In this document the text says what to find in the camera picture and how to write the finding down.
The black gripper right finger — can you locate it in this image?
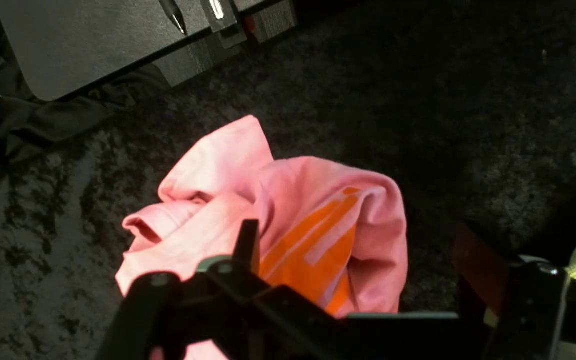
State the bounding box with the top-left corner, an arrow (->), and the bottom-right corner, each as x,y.
453,225 -> 510,320

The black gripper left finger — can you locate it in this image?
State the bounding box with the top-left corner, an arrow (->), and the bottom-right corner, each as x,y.
233,220 -> 260,272

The pink shirt with orange print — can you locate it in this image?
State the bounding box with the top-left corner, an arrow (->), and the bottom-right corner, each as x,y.
114,115 -> 411,360

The black velvet table cloth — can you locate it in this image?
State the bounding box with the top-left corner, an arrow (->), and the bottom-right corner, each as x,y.
0,0 -> 576,360

